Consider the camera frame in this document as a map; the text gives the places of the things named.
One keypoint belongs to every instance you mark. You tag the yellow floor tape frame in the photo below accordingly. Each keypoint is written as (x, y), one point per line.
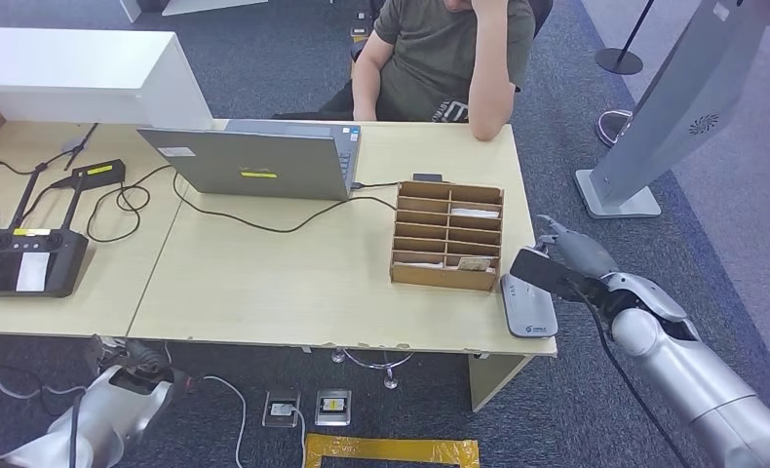
(391, 447)

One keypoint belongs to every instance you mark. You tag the black power adapter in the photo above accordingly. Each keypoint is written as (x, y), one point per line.
(97, 173)

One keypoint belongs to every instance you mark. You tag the grey card reader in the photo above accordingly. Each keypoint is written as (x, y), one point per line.
(527, 313)

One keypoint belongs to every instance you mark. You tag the silver floor socket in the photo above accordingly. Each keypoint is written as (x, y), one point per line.
(333, 407)
(280, 410)

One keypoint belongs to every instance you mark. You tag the person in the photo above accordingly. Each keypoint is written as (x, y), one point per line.
(424, 58)

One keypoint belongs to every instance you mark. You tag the black stanchion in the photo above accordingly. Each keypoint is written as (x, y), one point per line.
(619, 62)

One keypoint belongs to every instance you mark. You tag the white counter block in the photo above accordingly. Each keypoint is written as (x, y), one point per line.
(68, 64)

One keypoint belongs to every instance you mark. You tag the grey laptop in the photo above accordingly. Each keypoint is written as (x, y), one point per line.
(256, 165)

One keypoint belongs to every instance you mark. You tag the cardboard card organizer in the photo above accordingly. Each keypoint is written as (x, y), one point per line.
(443, 278)

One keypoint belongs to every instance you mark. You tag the thin black stand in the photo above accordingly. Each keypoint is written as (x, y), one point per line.
(80, 147)

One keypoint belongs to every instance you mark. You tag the person's right forearm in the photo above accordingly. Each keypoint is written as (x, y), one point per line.
(364, 97)

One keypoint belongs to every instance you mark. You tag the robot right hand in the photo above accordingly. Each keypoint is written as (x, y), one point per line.
(585, 252)

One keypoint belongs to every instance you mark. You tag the black remote controller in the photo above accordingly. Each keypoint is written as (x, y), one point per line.
(56, 258)

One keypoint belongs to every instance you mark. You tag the grey kiosk stand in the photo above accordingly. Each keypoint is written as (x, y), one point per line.
(675, 103)

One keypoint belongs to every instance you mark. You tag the pale pink card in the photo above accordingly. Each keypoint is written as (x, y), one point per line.
(420, 265)

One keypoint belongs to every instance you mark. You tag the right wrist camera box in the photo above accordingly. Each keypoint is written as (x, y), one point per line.
(540, 271)

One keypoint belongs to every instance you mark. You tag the small black device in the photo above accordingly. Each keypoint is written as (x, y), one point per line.
(427, 177)

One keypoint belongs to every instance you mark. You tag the person's left forearm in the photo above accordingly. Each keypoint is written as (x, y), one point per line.
(491, 84)

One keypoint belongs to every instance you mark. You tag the white card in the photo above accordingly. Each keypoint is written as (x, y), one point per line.
(475, 212)

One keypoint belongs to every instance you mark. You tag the white panel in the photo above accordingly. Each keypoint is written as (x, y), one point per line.
(191, 5)

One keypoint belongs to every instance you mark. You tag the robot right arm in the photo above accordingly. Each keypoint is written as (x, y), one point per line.
(682, 368)

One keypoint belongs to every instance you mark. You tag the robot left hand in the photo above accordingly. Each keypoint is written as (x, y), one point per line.
(136, 355)

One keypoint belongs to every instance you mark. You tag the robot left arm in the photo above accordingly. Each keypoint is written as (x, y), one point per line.
(101, 420)

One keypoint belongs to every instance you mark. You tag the wooden desk side panel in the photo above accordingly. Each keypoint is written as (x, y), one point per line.
(491, 382)

